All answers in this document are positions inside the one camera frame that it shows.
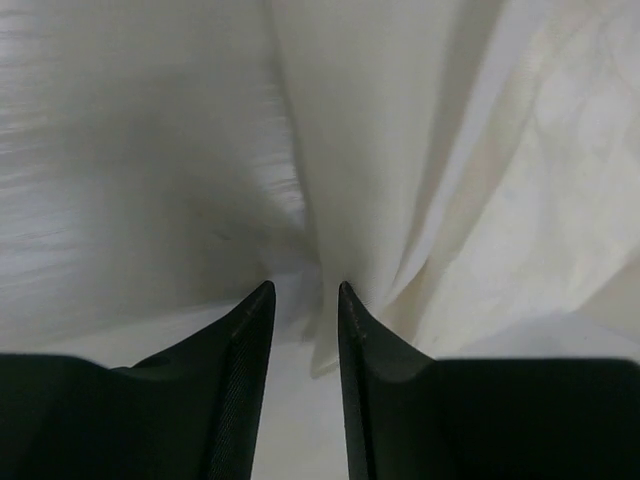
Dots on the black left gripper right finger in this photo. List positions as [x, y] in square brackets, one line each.
[408, 416]

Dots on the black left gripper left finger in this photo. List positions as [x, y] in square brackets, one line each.
[191, 411]

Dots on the white skirt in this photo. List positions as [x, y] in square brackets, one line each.
[468, 166]

